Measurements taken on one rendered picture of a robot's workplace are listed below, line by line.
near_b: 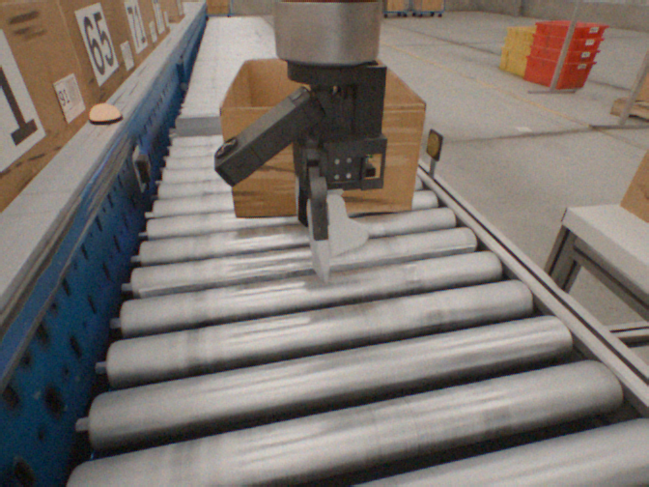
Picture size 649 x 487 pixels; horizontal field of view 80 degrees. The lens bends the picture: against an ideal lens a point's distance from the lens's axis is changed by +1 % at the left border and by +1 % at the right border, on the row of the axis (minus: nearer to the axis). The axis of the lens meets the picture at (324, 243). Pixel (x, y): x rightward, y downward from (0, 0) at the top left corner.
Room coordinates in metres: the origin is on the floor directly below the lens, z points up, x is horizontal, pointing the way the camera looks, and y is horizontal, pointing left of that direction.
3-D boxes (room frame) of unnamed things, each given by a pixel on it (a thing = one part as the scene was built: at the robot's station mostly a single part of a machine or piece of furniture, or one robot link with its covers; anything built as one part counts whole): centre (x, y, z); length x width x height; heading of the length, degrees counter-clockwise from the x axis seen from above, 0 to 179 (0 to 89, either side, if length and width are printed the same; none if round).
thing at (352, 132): (0.38, -0.01, 0.94); 0.09 x 0.08 x 0.12; 102
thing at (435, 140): (0.70, -0.20, 0.78); 0.05 x 0.01 x 0.11; 12
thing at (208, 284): (0.41, 0.01, 0.70); 0.46 x 0.01 x 0.09; 102
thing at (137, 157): (0.59, 0.29, 0.81); 0.05 x 0.02 x 0.07; 12
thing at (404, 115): (0.74, 0.01, 0.83); 0.39 x 0.29 x 0.17; 4
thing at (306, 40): (0.38, 0.00, 1.03); 0.10 x 0.09 x 0.05; 12
